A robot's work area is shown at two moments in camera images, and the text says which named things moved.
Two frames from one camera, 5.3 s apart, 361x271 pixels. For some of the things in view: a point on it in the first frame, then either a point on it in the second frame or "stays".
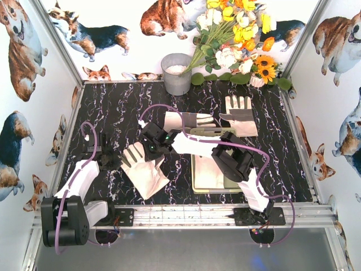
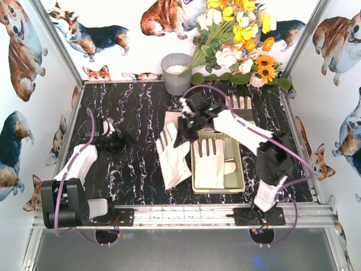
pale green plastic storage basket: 229,186 stays
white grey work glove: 145,176 → 172,159
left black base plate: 118,217 stays
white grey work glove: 241,118 stays
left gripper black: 94,148 → 118,138
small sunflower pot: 263,70 stays
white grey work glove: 207,173 stays
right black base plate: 271,216 stays
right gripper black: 147,132 → 183,127
